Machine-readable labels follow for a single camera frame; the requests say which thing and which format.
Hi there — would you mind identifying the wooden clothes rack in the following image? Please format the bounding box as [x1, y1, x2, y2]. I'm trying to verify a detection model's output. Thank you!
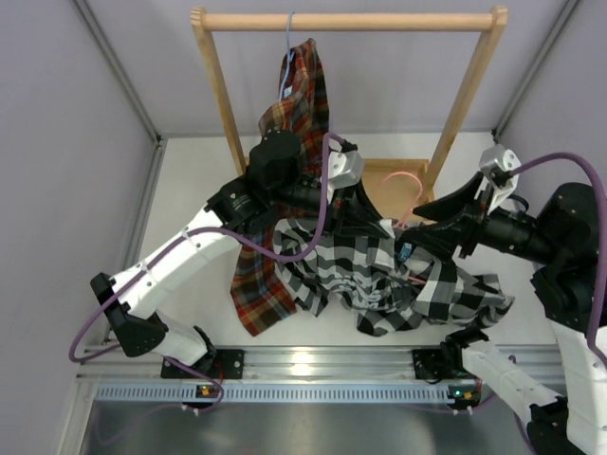
[190, 5, 509, 224]

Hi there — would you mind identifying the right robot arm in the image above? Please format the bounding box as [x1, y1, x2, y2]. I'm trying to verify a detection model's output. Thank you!
[405, 173, 606, 454]

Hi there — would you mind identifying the blue wire hanger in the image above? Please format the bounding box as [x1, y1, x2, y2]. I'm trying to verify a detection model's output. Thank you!
[278, 10, 295, 100]

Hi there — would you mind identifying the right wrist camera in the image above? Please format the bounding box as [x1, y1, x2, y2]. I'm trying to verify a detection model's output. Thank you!
[479, 144, 522, 213]

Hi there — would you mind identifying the pink wire hanger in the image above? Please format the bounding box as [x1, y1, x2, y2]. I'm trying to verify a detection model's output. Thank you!
[381, 171, 426, 285]

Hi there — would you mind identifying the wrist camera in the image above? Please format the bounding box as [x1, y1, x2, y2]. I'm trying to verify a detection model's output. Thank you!
[479, 144, 522, 213]
[327, 143, 364, 201]

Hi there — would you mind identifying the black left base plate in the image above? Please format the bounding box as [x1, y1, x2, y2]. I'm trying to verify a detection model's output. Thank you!
[160, 349, 245, 380]

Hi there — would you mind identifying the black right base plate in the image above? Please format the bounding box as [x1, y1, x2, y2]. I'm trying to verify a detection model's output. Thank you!
[412, 348, 468, 384]

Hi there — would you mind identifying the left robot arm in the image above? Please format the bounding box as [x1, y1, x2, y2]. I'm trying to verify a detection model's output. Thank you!
[90, 129, 394, 378]

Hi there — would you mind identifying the aluminium mounting rail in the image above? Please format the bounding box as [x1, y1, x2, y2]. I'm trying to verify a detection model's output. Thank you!
[77, 346, 427, 384]

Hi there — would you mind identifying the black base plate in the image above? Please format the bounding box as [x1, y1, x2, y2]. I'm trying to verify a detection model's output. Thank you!
[160, 349, 245, 380]
[412, 348, 468, 384]

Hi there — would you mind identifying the grey slotted cable duct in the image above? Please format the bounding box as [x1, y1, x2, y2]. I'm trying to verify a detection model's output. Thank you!
[96, 382, 465, 405]

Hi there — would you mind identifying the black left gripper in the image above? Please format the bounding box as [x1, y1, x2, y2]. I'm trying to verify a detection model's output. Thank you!
[270, 173, 391, 239]

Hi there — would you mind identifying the brown red plaid shirt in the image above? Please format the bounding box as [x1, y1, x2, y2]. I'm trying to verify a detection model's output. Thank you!
[230, 38, 330, 337]

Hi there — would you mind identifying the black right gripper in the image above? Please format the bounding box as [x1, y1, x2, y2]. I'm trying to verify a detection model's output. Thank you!
[402, 173, 562, 266]

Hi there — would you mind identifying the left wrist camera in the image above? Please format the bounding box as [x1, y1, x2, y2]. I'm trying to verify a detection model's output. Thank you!
[327, 143, 364, 201]

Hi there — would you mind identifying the black white checkered shirt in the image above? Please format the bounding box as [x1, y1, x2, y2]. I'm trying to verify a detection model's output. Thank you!
[275, 220, 514, 337]

